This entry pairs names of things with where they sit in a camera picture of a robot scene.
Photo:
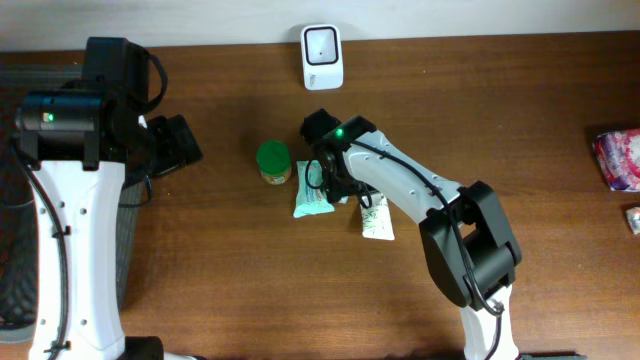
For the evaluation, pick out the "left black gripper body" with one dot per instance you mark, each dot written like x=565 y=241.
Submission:
x=168 y=146

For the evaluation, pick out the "teal wipes packet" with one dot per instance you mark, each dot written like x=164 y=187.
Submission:
x=310 y=199

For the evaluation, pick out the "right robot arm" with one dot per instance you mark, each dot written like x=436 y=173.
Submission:
x=470 y=249

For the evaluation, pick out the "green bottle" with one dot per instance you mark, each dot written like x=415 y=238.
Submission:
x=274 y=162

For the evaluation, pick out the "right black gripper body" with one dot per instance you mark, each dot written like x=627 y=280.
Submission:
x=340 y=184

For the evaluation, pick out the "white barcode scanner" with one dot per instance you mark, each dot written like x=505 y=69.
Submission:
x=322 y=58

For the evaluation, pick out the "white tube with cork cap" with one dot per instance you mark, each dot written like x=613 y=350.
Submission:
x=376 y=219

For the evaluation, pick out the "orange snack packet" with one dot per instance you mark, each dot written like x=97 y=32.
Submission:
x=633 y=219

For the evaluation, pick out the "red purple tissue pack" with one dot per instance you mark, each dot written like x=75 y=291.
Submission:
x=617 y=153

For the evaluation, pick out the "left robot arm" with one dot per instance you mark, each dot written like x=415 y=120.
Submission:
x=80 y=146

